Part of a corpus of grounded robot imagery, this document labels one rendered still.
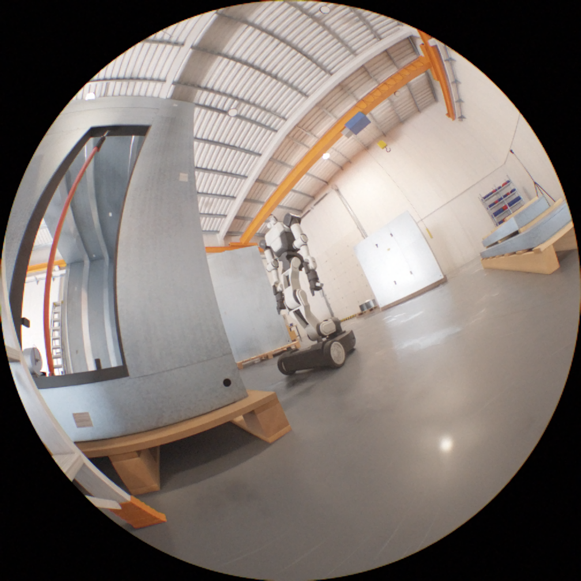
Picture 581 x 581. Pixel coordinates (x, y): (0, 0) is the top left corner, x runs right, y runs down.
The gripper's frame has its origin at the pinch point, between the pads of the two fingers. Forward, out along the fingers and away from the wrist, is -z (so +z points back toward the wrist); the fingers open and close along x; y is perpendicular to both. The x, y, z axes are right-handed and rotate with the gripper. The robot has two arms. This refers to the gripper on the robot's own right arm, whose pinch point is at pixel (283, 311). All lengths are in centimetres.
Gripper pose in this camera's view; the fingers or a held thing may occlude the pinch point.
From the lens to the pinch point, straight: 176.4
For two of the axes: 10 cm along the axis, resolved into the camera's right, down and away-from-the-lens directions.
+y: 6.3, -4.1, -6.6
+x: -7.5, -0.9, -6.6
